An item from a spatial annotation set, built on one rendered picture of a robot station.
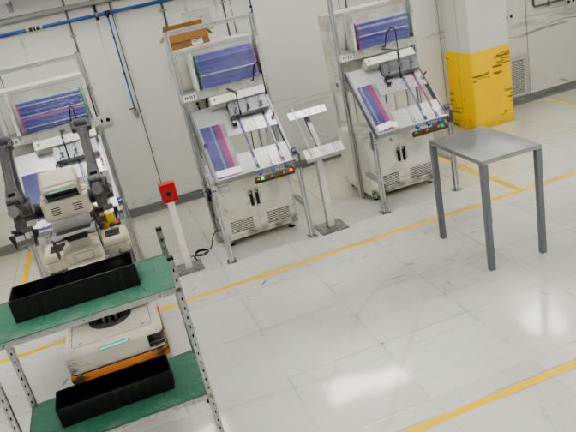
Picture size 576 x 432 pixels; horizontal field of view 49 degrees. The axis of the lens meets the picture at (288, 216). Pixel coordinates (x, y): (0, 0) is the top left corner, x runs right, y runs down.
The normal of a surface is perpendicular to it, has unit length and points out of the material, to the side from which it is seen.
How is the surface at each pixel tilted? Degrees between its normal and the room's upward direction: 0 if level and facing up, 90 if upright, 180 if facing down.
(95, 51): 90
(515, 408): 0
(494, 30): 90
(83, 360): 90
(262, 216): 90
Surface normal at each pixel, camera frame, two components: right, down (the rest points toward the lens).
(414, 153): 0.31, 0.29
